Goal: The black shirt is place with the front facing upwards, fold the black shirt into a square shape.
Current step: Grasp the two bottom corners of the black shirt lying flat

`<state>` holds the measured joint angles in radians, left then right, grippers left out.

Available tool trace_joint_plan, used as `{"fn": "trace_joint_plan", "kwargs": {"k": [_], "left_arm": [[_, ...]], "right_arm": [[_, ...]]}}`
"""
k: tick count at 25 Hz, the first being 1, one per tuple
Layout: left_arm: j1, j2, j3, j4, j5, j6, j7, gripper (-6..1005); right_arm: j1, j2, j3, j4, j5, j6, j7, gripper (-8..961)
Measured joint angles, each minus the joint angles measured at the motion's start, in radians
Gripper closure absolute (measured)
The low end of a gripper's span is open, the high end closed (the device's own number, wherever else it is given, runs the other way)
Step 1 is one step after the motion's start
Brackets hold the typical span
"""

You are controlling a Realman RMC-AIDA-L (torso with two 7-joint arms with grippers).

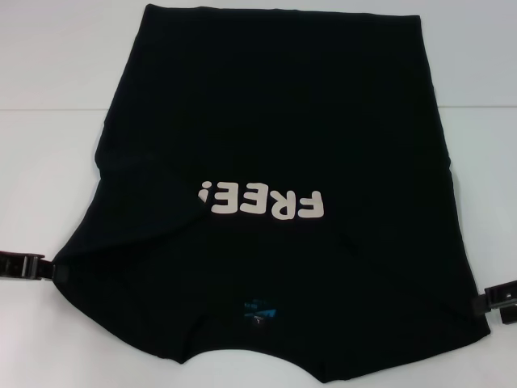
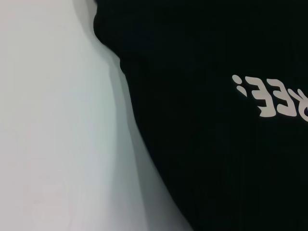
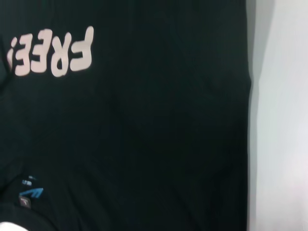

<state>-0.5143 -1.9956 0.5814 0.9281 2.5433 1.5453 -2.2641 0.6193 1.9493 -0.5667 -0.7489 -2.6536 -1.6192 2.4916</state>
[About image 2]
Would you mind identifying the black shirt with FREE print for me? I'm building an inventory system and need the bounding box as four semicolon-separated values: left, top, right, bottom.
93;0;308;231

